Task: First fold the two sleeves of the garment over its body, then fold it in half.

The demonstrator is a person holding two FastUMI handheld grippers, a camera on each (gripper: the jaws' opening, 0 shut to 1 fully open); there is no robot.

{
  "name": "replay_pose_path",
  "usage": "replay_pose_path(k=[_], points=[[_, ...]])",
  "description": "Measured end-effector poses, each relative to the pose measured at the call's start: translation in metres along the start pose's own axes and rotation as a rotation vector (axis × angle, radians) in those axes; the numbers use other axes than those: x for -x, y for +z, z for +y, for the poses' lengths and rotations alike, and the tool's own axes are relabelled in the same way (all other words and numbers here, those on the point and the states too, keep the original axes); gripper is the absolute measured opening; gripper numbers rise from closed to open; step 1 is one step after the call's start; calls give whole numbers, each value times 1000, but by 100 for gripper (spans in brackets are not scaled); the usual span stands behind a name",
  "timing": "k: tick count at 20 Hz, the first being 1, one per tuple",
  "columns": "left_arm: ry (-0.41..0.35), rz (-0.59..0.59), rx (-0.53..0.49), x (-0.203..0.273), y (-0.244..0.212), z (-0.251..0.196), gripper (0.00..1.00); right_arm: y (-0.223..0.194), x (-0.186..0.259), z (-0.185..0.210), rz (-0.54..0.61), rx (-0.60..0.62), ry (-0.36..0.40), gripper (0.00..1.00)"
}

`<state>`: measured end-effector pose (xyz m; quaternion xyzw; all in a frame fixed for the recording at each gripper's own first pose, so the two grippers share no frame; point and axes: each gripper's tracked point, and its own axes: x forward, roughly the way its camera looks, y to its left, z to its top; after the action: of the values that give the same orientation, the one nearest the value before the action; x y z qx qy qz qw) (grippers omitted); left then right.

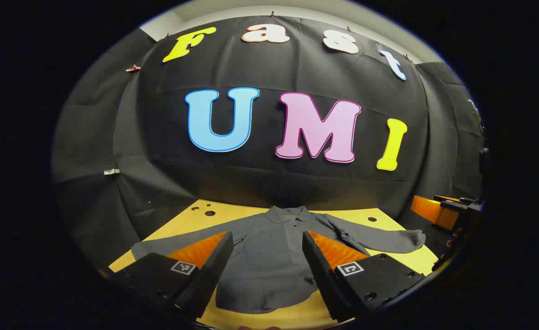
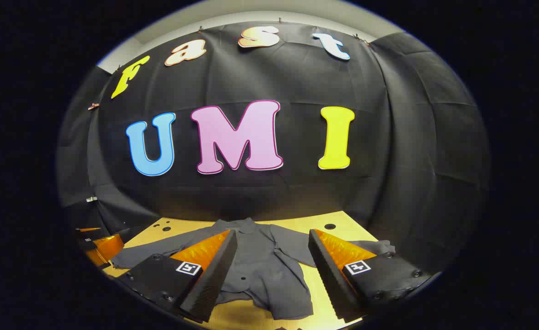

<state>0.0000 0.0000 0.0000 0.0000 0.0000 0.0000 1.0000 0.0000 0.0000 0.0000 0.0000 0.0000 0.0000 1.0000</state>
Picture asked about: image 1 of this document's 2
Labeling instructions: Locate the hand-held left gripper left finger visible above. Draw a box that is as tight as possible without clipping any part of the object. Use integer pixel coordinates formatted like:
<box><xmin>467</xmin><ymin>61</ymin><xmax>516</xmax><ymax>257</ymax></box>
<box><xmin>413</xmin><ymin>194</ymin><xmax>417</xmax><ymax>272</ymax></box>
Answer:
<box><xmin>108</xmin><ymin>231</ymin><xmax>234</xmax><ymax>321</ymax></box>

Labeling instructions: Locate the grey long-sleeved shirt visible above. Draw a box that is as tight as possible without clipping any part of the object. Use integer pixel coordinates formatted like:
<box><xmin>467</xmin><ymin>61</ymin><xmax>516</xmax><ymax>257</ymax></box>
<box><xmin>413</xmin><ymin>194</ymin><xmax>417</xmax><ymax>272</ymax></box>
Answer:
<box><xmin>131</xmin><ymin>205</ymin><xmax>427</xmax><ymax>314</ymax></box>

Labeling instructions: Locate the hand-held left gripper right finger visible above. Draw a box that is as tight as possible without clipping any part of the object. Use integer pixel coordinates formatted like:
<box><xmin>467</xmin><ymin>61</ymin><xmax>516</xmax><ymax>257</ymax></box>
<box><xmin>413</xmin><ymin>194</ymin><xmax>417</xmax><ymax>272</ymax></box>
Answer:
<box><xmin>301</xmin><ymin>230</ymin><xmax>426</xmax><ymax>324</ymax></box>

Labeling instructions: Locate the black backdrop cloth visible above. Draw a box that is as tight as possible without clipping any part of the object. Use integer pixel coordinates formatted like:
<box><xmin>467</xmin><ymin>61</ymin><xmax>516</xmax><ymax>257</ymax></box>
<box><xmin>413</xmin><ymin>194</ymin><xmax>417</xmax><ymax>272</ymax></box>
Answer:
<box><xmin>52</xmin><ymin>14</ymin><xmax>487</xmax><ymax>275</ymax></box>

